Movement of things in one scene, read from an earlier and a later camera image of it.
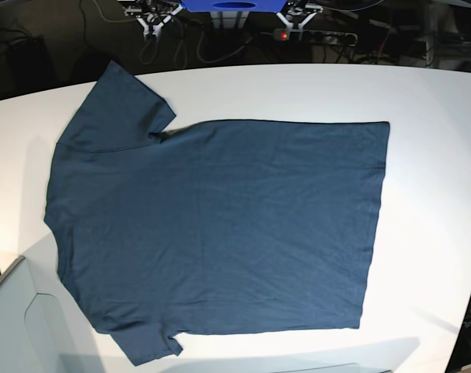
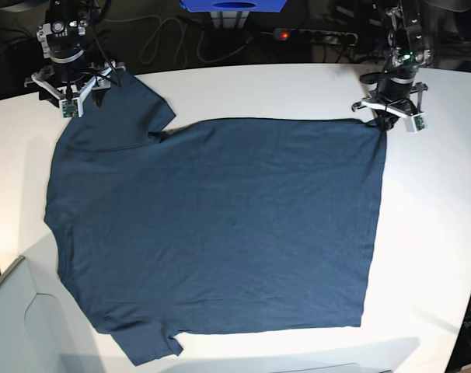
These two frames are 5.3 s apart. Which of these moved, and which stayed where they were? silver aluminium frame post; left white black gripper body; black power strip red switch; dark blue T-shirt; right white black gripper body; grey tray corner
Moved: right white black gripper body; left white black gripper body
Stayed: silver aluminium frame post; black power strip red switch; dark blue T-shirt; grey tray corner
